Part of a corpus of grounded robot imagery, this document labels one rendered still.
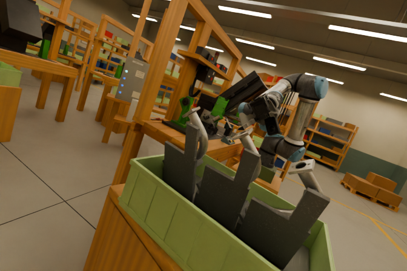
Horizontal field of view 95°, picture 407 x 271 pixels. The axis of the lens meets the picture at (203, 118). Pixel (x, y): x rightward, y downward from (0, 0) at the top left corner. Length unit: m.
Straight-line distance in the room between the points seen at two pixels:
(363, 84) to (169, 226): 11.12
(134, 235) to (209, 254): 0.28
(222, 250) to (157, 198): 0.23
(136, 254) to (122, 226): 0.11
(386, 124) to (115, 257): 11.31
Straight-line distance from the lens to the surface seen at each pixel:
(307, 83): 1.20
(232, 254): 0.54
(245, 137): 0.54
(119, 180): 1.77
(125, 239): 0.79
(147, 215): 0.67
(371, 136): 11.37
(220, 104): 1.87
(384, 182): 8.11
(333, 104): 10.99
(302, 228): 0.57
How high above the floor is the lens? 1.25
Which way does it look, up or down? 7 degrees down
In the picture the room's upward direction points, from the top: 21 degrees clockwise
